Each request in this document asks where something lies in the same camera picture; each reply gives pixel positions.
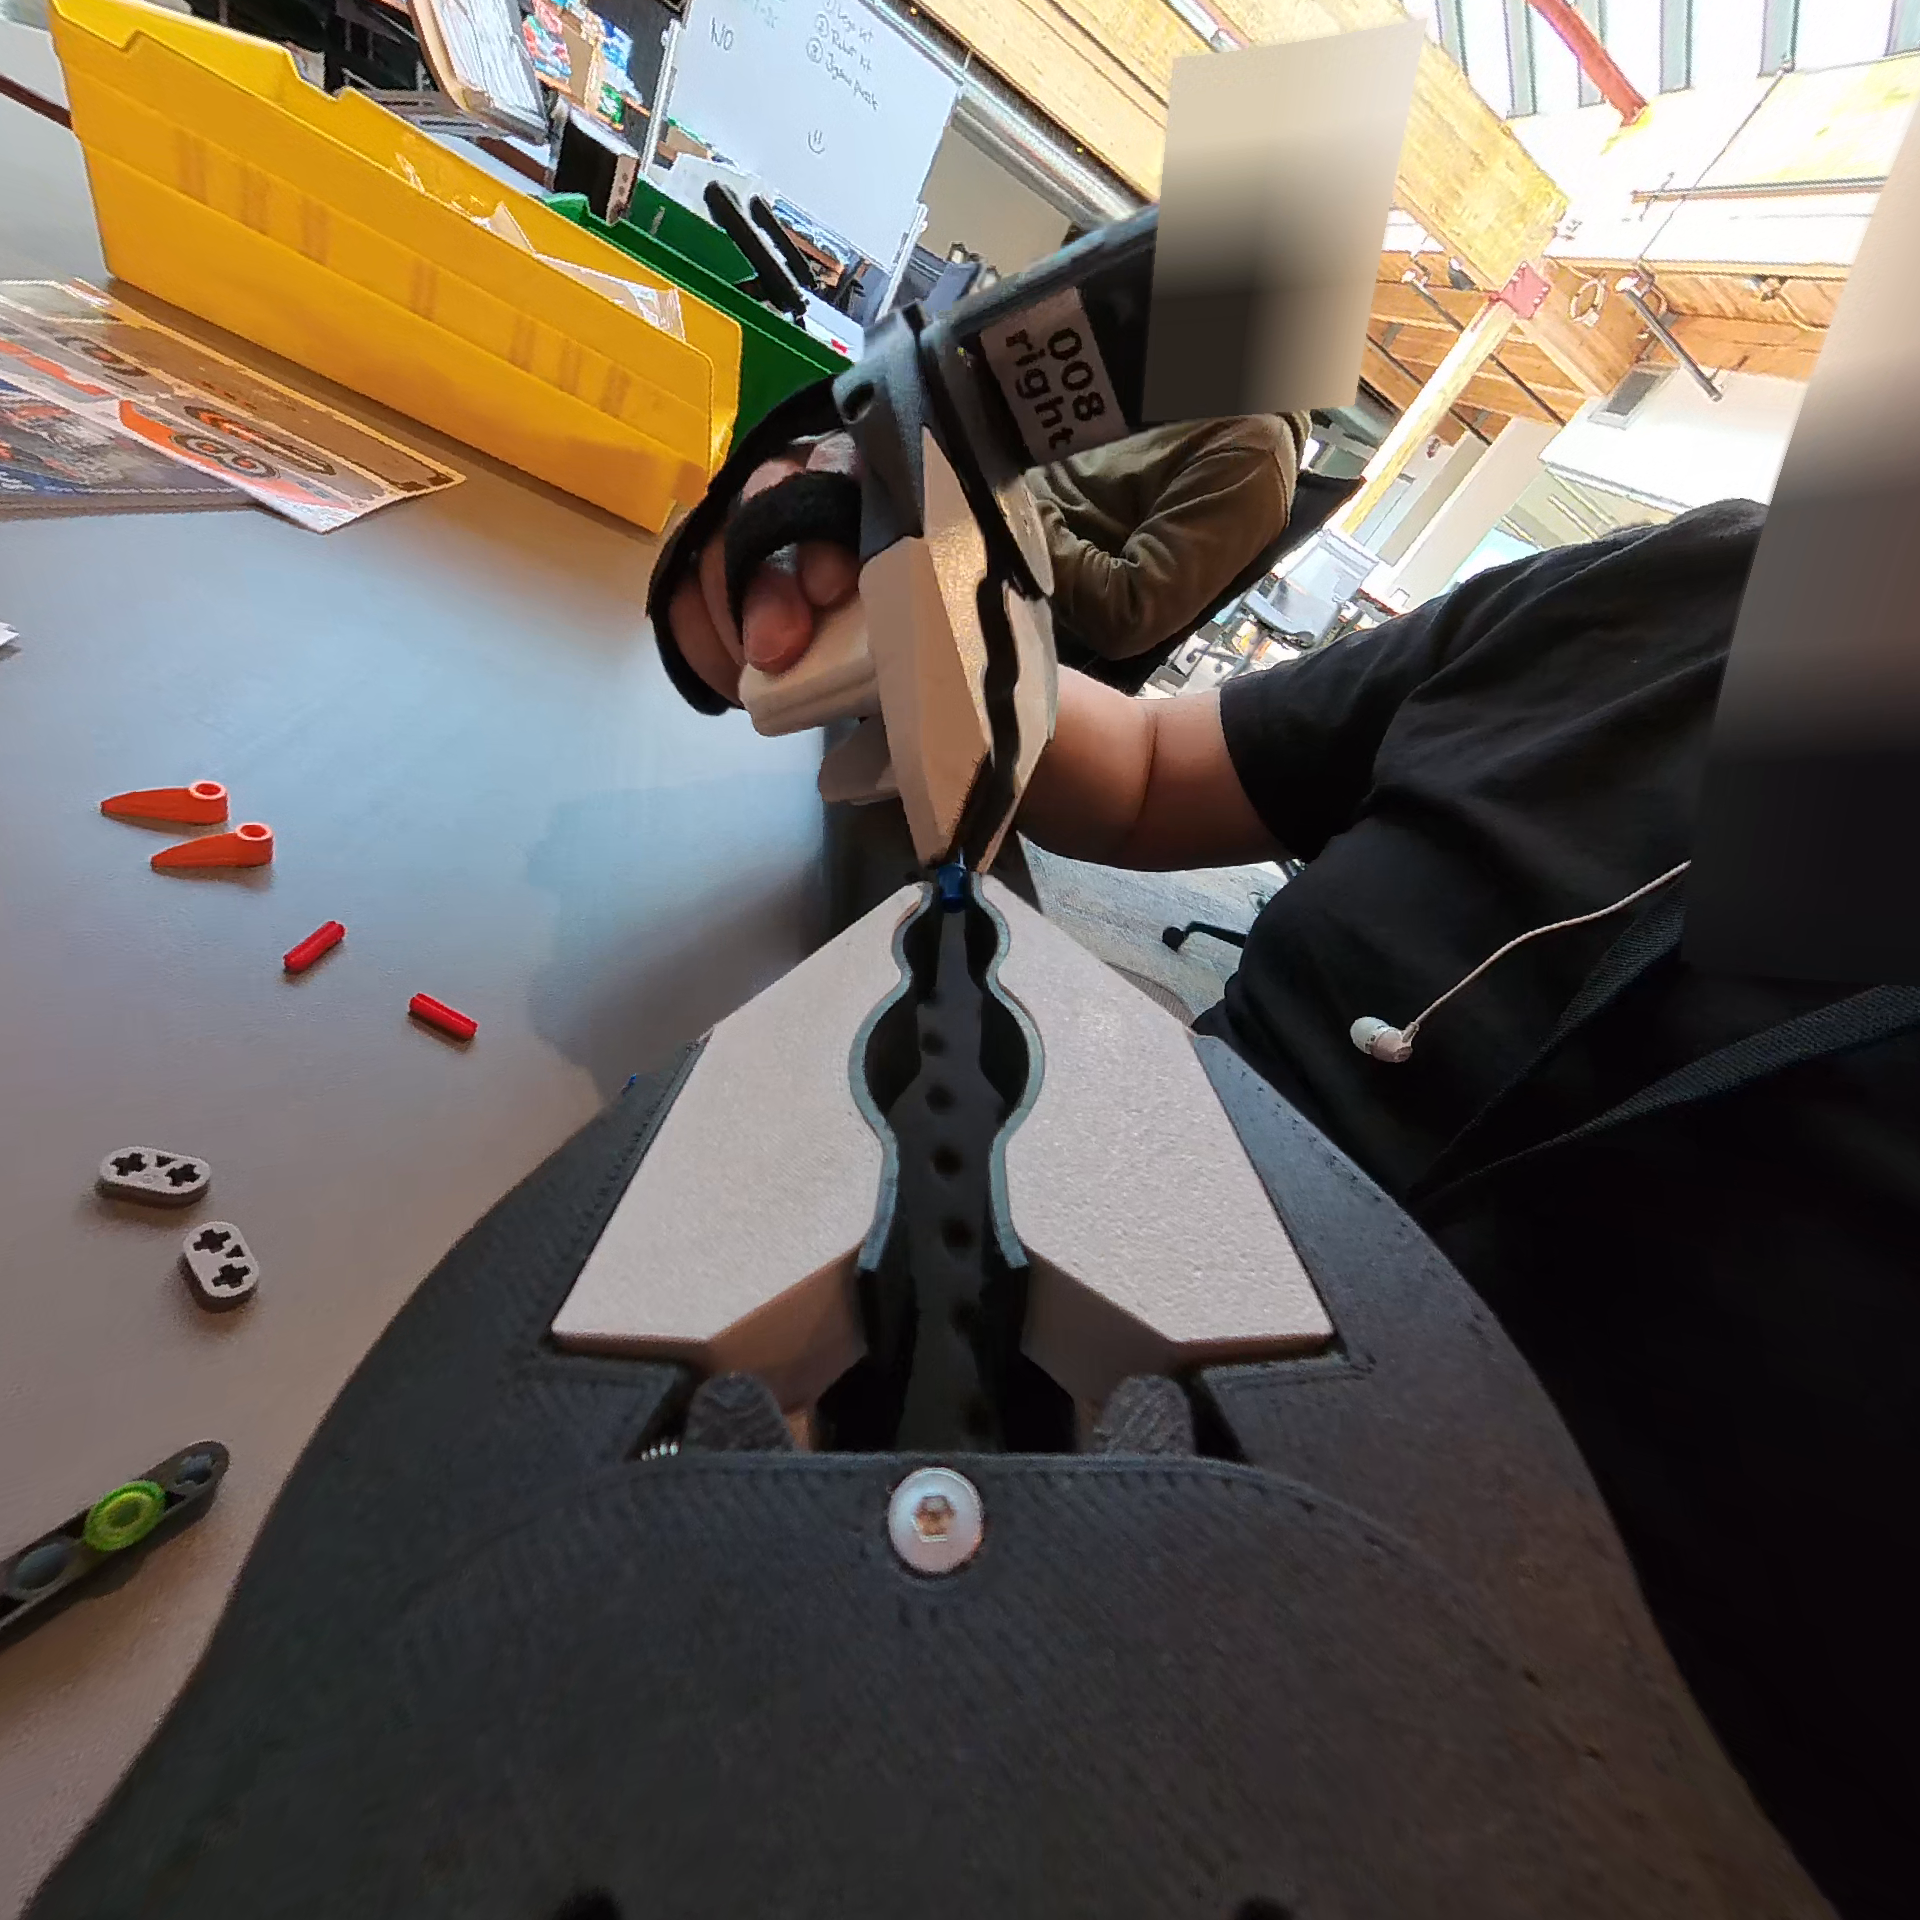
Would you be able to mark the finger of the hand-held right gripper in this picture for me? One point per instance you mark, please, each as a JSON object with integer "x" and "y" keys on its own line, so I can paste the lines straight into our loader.
{"x": 932, "y": 675}
{"x": 1036, "y": 704}

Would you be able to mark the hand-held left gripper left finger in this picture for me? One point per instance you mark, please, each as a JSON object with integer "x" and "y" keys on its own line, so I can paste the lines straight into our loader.
{"x": 720, "y": 1200}

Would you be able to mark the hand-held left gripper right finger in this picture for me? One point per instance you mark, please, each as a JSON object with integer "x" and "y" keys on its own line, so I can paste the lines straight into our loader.
{"x": 1172, "y": 1200}

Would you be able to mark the person's right forearm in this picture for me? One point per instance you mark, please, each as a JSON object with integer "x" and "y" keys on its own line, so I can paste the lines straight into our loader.
{"x": 1142, "y": 780}

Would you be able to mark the grey desk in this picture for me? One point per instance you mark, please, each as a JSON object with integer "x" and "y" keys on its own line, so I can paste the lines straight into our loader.
{"x": 452, "y": 720}

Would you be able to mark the person's right hand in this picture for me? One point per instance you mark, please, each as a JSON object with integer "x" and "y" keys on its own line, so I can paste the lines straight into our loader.
{"x": 796, "y": 600}

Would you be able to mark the black perforated chair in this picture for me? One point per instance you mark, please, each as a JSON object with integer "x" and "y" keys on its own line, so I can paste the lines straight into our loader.
{"x": 946, "y": 1184}

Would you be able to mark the red axle pin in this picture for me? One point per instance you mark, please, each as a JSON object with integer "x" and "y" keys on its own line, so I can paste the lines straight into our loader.
{"x": 443, "y": 1016}
{"x": 315, "y": 947}

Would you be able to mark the whiteboard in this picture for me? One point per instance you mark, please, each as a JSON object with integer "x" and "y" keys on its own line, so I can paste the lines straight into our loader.
{"x": 811, "y": 105}

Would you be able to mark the black devices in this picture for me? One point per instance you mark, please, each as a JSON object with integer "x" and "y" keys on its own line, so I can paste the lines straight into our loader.
{"x": 757, "y": 248}

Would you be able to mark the green plastic bin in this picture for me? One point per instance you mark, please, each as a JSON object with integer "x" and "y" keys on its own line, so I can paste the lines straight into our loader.
{"x": 720, "y": 284}

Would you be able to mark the person's black shirt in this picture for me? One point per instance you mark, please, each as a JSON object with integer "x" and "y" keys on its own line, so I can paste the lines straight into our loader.
{"x": 1501, "y": 750}

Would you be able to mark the clear plastic bags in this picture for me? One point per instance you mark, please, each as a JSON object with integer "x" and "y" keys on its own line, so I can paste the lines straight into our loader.
{"x": 599, "y": 284}

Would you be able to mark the light grey two-hole beam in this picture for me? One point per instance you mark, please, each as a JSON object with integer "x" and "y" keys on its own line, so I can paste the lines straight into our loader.
{"x": 154, "y": 1175}
{"x": 220, "y": 1265}

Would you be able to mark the large window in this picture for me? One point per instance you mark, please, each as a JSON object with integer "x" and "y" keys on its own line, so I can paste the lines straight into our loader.
{"x": 1575, "y": 30}

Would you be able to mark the red pipe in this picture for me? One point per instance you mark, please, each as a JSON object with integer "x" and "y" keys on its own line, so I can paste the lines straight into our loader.
{"x": 1590, "y": 60}

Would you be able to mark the orange cone brick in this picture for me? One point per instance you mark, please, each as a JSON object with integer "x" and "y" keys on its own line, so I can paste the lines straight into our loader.
{"x": 166, "y": 803}
{"x": 219, "y": 852}

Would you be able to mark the yellow plastic bin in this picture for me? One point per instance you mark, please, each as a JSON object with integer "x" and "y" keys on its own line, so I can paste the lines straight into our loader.
{"x": 376, "y": 301}

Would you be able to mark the black beam, green bushing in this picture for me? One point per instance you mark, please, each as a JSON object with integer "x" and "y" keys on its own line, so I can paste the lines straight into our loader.
{"x": 107, "y": 1529}

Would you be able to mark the orange sticker sheet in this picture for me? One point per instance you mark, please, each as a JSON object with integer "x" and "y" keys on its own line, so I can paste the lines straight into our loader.
{"x": 195, "y": 422}

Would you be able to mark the closed blue booklet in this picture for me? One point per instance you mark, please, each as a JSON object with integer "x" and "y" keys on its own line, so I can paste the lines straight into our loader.
{"x": 90, "y": 470}

